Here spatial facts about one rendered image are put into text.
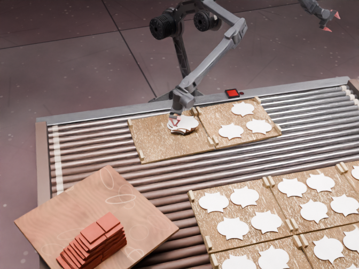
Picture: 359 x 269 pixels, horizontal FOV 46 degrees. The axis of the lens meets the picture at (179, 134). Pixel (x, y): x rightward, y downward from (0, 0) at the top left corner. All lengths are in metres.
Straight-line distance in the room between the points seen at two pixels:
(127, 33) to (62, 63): 0.92
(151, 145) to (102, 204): 0.54
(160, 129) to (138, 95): 1.81
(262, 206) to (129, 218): 0.65
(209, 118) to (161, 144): 0.36
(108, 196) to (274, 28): 4.01
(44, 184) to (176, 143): 0.72
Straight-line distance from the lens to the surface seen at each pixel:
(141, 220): 1.88
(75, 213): 1.94
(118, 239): 1.75
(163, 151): 2.30
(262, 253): 1.95
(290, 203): 2.17
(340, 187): 2.33
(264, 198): 2.15
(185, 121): 2.40
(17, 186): 3.53
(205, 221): 2.02
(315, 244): 2.05
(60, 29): 5.39
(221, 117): 2.54
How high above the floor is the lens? 2.57
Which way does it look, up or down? 43 degrees down
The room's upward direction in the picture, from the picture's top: 3 degrees clockwise
